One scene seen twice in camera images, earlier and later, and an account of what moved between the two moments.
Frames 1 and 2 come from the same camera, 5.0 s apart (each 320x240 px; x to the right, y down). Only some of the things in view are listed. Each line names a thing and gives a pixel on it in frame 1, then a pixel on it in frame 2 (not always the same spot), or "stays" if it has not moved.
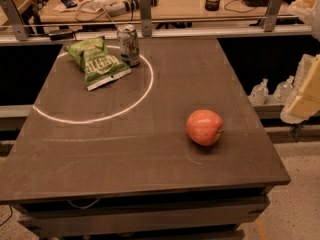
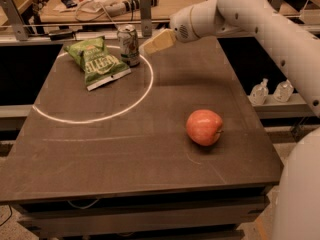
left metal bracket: (14, 17) stays
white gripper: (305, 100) -> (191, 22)
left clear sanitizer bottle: (259, 93) stays
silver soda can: (129, 44) stays
